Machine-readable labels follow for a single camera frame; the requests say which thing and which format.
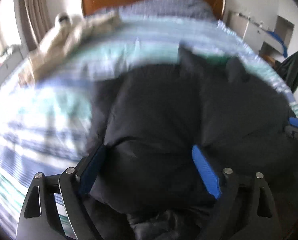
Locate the white desk with drawers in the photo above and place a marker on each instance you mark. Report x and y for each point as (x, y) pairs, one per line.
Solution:
(255, 33)

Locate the blue cloth on desk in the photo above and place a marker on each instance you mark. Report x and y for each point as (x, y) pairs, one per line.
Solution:
(280, 41)

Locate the beige crumpled garment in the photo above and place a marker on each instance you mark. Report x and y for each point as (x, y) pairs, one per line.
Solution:
(60, 41)

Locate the chair with dark jacket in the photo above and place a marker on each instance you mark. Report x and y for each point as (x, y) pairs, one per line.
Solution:
(287, 70)

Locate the blue checked pillow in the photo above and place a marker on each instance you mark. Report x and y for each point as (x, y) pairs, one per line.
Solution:
(196, 9)

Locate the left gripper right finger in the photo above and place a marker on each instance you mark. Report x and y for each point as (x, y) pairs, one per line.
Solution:
(244, 206)

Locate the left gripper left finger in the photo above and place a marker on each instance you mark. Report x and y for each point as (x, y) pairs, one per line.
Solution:
(40, 218)

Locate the white window side cabinet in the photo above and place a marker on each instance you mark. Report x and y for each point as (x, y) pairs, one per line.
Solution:
(11, 63)

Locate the striped blue green duvet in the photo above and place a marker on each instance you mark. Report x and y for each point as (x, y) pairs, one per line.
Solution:
(45, 127)

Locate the beige curtain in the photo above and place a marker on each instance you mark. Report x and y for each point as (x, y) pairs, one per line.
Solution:
(35, 21)

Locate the black puffer jacket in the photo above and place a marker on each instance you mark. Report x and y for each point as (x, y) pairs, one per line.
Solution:
(150, 118)

